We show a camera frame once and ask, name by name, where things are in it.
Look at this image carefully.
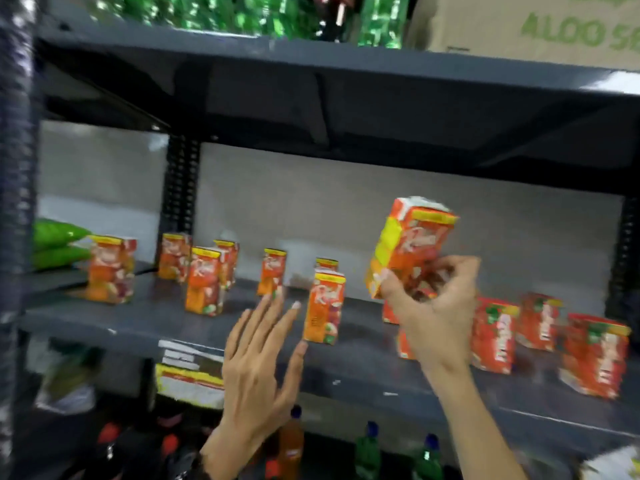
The person's right hand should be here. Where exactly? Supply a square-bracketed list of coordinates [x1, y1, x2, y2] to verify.
[372, 255, 482, 371]

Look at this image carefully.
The person's left hand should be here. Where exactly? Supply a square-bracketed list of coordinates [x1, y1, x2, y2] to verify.
[220, 287, 309, 445]

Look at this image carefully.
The orange juice box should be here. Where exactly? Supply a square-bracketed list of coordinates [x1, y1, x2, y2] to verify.
[365, 196, 459, 301]

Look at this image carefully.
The person's left forearm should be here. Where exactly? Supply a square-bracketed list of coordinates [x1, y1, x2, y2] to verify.
[200, 422, 273, 480]

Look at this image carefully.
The person's right forearm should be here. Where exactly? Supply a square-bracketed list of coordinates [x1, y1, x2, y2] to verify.
[421, 362, 529, 480]

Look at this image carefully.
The row of orange cartons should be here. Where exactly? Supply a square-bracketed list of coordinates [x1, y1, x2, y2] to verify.
[86, 233, 347, 346]

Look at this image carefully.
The yellow and white shelf label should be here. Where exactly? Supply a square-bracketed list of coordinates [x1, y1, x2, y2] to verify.
[154, 364, 226, 411]

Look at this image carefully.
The orange soda bottle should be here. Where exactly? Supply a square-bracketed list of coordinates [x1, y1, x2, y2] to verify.
[276, 405, 306, 480]

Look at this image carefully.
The dark grey metal shelf rack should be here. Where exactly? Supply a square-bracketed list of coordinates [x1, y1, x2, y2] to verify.
[0, 0, 640, 480]

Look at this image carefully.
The green soda bottle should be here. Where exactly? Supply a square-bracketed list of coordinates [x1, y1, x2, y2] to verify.
[354, 421, 383, 480]
[412, 433, 445, 480]

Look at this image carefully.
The dark cola bottle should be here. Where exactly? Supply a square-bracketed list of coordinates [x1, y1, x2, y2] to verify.
[87, 421, 132, 480]
[152, 434, 193, 480]

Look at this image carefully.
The pale plastic bag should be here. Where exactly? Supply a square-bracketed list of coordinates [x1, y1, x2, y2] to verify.
[34, 342, 98, 415]

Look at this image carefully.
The green snack packet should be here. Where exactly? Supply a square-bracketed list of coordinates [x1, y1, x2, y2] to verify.
[33, 218, 94, 249]
[33, 246, 93, 271]

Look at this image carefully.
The white packet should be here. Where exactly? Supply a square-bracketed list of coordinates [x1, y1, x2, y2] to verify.
[579, 444, 640, 480]

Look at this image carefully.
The dark bottle with red label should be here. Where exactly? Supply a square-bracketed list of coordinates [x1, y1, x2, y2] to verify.
[314, 0, 357, 43]

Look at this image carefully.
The brown cardboard box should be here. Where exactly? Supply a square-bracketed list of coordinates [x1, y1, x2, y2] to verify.
[404, 0, 640, 72]

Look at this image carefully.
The row of shiny green packs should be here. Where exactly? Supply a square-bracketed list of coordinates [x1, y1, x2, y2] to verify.
[90, 0, 412, 49]

